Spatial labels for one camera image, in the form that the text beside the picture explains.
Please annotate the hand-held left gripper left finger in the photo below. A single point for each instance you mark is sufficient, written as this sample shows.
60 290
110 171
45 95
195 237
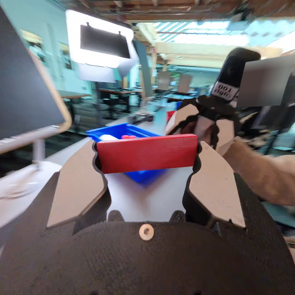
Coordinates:
76 184

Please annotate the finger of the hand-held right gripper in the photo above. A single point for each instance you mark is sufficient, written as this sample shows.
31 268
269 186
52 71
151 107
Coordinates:
227 133
182 117

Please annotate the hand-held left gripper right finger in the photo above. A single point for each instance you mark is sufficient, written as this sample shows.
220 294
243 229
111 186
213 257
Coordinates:
216 189

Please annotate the red wooden block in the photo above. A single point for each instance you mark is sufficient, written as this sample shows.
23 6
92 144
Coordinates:
147 154

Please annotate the red toy brick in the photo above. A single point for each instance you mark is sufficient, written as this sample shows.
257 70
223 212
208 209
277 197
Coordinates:
128 137

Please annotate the blue plastic bin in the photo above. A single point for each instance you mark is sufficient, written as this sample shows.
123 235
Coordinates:
142 176

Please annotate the person's right forearm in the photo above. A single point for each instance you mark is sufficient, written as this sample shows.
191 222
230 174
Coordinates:
265 170

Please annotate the whiteboard on stand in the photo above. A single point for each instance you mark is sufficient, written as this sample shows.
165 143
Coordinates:
164 80
185 83

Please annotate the white metal panel stand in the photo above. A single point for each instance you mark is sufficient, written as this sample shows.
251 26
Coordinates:
23 179

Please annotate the white tape roll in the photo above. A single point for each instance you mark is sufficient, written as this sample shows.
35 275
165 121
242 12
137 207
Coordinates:
108 137

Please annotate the wooden office desk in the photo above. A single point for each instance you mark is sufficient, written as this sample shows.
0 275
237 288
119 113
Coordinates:
119 92

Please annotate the grey mesh office chair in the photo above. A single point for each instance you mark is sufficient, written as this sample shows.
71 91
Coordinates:
281 215

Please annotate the grey light stand pole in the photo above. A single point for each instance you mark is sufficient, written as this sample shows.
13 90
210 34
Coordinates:
96 103

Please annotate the white studio light panel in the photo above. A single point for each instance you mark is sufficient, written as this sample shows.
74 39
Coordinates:
103 60

